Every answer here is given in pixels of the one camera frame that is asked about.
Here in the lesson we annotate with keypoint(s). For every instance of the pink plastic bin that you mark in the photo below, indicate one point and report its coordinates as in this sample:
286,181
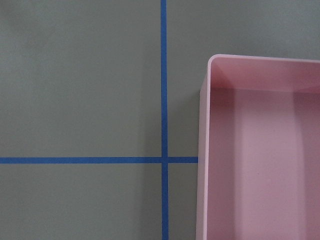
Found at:
258,174

